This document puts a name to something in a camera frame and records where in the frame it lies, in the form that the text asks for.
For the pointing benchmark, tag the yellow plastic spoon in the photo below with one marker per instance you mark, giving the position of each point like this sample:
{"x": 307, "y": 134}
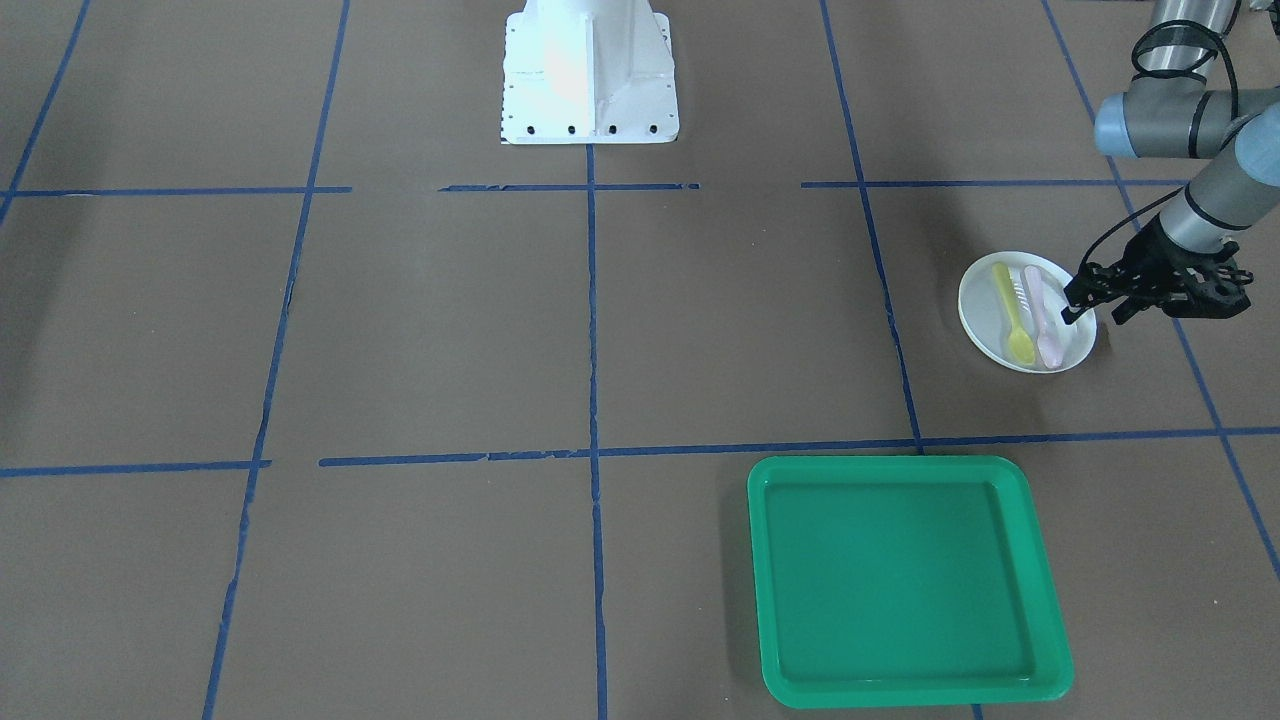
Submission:
{"x": 1020, "y": 345}

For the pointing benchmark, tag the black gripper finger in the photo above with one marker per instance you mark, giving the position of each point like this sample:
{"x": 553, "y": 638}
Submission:
{"x": 1132, "y": 305}
{"x": 1093, "y": 285}

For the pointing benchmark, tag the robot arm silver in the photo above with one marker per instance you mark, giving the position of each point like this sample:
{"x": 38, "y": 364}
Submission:
{"x": 1184, "y": 102}

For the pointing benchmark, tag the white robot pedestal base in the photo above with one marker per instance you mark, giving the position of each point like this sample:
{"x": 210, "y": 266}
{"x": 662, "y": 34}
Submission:
{"x": 580, "y": 72}

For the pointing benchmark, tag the white round plate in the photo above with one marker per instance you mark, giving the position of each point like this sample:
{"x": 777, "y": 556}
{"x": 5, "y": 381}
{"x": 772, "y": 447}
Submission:
{"x": 984, "y": 322}

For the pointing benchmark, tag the green plastic tray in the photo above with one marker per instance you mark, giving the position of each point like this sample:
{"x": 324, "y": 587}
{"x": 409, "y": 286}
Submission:
{"x": 903, "y": 581}

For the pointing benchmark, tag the brown paper table cover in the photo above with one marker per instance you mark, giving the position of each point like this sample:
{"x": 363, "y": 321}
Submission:
{"x": 320, "y": 402}

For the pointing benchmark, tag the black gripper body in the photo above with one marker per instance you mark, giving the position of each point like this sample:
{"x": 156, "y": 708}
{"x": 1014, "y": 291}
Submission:
{"x": 1153, "y": 257}

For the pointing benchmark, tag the pink plastic spoon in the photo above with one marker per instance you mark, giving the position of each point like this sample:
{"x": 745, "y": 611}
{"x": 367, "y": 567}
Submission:
{"x": 1048, "y": 344}

